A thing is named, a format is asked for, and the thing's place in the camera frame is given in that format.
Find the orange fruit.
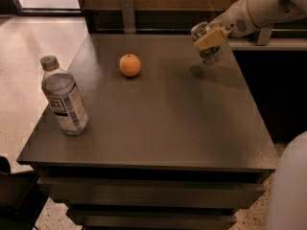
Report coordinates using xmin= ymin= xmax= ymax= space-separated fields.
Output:
xmin=119 ymin=54 xmax=141 ymax=78

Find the black chair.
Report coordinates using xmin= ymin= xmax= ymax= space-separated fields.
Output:
xmin=0 ymin=156 xmax=48 ymax=230

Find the right metal wall bracket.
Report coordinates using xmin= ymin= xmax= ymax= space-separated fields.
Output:
xmin=254 ymin=24 xmax=273 ymax=46

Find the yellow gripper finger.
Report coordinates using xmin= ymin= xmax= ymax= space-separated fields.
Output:
xmin=193 ymin=27 xmax=230 ymax=51
xmin=209 ymin=13 xmax=224 ymax=27

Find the clear plastic water bottle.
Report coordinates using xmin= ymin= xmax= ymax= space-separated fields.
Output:
xmin=40 ymin=55 xmax=89 ymax=136

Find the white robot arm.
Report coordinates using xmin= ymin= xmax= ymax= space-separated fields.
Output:
xmin=191 ymin=0 xmax=307 ymax=51

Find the metal wall bracket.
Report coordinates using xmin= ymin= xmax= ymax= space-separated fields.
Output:
xmin=254 ymin=24 xmax=273 ymax=46
xmin=121 ymin=0 xmax=136 ymax=34

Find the green white 7up can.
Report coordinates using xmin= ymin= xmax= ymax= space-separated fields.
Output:
xmin=191 ymin=22 xmax=224 ymax=65

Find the grey ledge shelf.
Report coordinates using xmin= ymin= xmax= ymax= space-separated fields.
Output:
xmin=228 ymin=38 xmax=307 ymax=51

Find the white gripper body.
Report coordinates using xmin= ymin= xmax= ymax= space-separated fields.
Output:
xmin=223 ymin=0 xmax=258 ymax=38

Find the left metal wall bracket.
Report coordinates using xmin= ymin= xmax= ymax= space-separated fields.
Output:
xmin=121 ymin=0 xmax=136 ymax=34

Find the dark grey drawer cabinet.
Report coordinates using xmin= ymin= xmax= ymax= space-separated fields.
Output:
xmin=18 ymin=34 xmax=278 ymax=230

